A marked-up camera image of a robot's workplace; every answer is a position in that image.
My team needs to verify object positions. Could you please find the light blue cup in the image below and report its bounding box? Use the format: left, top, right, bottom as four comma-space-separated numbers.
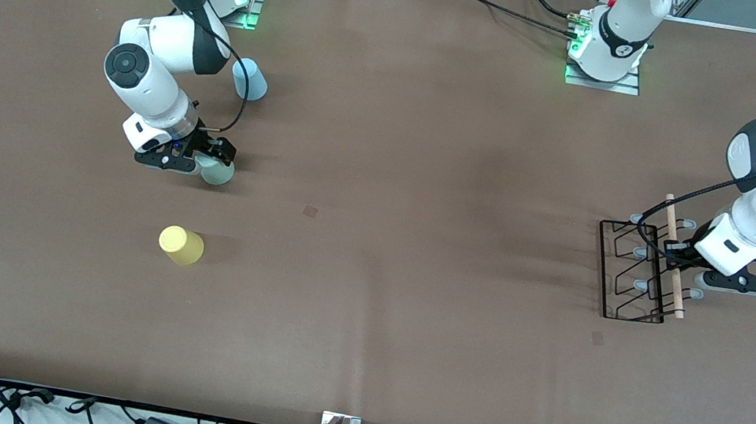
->
228, 56, 273, 105

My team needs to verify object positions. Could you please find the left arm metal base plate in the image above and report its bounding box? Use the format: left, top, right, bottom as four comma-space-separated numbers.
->
562, 52, 645, 97

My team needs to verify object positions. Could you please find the black wire cup holder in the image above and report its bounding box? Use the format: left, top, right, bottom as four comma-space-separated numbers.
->
586, 185, 719, 333

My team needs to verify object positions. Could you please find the black cable on table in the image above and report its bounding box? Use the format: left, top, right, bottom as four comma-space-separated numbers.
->
405, 0, 590, 42

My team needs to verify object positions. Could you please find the yellow cup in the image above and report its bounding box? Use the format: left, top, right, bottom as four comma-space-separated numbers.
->
155, 222, 207, 269

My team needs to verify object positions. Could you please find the pale green cup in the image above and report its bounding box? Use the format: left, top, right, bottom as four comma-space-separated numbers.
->
195, 153, 239, 190

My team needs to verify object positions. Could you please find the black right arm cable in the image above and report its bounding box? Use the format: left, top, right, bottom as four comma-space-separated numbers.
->
115, 0, 264, 139

